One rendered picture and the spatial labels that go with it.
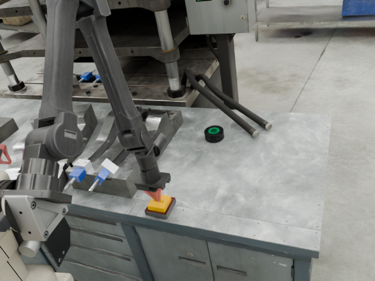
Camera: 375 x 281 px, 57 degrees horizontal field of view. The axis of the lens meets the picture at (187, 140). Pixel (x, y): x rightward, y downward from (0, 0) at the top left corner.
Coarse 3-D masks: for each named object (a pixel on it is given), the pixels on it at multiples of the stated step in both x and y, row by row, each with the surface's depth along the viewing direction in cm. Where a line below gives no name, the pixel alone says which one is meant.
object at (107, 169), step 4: (108, 160) 120; (104, 164) 118; (108, 164) 119; (112, 164) 120; (100, 168) 119; (104, 168) 118; (108, 168) 118; (112, 168) 119; (116, 168) 120; (100, 172) 116; (104, 172) 117; (108, 172) 118; (112, 172) 118; (100, 176) 115; (104, 176) 116; (108, 176) 120; (96, 180) 117; (100, 180) 116; (96, 184) 115; (100, 184) 118; (92, 188) 113
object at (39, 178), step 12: (24, 168) 70; (36, 168) 69; (48, 168) 70; (24, 180) 68; (36, 180) 68; (48, 180) 69; (60, 180) 72; (0, 192) 68; (12, 192) 67; (24, 192) 67; (36, 192) 66; (48, 192) 66; (60, 192) 69
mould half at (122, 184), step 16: (112, 112) 148; (160, 112) 142; (176, 112) 154; (160, 128) 137; (176, 128) 152; (96, 144) 139; (112, 144) 137; (96, 160) 128; (112, 160) 127; (128, 160) 126; (96, 176) 121; (112, 176) 119; (128, 176) 118; (112, 192) 124; (128, 192) 120
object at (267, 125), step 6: (228, 96) 156; (228, 102) 154; (234, 102) 153; (234, 108) 153; (240, 108) 150; (246, 108) 149; (246, 114) 148; (252, 114) 146; (258, 120) 143; (264, 120) 142; (264, 126) 141; (270, 126) 141
